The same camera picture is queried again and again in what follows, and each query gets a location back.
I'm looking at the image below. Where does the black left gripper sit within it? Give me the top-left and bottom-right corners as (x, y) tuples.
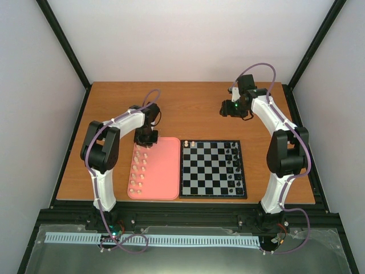
(133, 126), (158, 148)

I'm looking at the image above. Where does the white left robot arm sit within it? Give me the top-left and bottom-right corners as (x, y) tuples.
(80, 103), (160, 230)

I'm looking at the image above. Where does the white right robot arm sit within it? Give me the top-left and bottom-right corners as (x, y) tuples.
(220, 87), (311, 232)

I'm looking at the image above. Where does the pink plastic tray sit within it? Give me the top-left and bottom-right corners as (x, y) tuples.
(127, 137), (180, 201)

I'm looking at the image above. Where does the black and grey chessboard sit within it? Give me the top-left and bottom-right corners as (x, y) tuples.
(179, 140), (248, 199)

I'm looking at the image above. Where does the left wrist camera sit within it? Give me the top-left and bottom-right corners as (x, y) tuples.
(145, 103), (161, 127)

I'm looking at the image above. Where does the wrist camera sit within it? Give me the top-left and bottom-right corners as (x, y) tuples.
(228, 74), (257, 102)
(145, 103), (161, 127)

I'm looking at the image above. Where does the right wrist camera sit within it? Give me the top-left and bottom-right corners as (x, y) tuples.
(228, 74), (257, 102)

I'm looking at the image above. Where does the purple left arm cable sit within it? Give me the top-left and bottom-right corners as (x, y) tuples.
(90, 89), (149, 254)

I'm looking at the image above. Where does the black aluminium frame rail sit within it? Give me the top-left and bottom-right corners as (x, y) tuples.
(36, 201), (342, 237)

